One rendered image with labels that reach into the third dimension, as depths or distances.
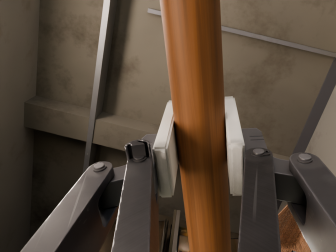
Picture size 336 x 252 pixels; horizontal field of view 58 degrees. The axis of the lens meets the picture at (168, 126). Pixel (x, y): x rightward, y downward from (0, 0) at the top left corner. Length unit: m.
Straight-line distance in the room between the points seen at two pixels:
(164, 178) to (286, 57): 3.32
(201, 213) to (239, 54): 3.18
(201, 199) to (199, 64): 0.08
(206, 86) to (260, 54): 3.23
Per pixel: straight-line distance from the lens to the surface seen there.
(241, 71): 3.39
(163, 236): 2.08
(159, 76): 3.40
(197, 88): 0.16
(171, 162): 0.16
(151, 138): 0.18
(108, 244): 2.03
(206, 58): 0.16
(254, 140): 0.16
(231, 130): 0.16
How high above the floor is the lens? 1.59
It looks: level
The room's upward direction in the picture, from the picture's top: 76 degrees counter-clockwise
